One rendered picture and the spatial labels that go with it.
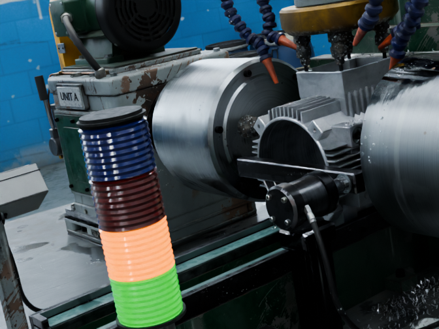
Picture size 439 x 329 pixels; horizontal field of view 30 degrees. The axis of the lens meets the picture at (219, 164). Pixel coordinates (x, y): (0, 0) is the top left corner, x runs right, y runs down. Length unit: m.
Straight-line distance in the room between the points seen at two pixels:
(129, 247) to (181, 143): 0.72
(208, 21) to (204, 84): 6.04
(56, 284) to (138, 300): 0.88
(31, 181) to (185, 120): 0.29
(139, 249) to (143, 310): 0.06
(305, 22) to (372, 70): 0.13
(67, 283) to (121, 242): 0.89
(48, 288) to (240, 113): 0.50
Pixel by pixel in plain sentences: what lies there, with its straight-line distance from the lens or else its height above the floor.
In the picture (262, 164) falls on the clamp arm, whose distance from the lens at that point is 1.24.
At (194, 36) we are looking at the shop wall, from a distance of 7.36.
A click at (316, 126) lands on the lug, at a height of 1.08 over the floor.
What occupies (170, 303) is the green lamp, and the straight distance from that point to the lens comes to 0.73.
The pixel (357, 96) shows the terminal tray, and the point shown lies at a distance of 1.24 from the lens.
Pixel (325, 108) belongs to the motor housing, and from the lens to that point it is 1.22.
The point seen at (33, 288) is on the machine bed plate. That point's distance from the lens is 1.60.
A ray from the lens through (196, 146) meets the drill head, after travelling 1.37.
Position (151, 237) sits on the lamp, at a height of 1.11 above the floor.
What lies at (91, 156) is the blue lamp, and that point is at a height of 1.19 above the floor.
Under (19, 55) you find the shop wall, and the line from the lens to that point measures 6.82.
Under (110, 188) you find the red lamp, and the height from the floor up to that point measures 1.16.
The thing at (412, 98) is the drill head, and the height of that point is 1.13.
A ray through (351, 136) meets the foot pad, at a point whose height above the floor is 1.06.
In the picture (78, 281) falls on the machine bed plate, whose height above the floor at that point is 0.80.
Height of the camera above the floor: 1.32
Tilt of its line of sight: 13 degrees down
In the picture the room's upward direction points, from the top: 10 degrees counter-clockwise
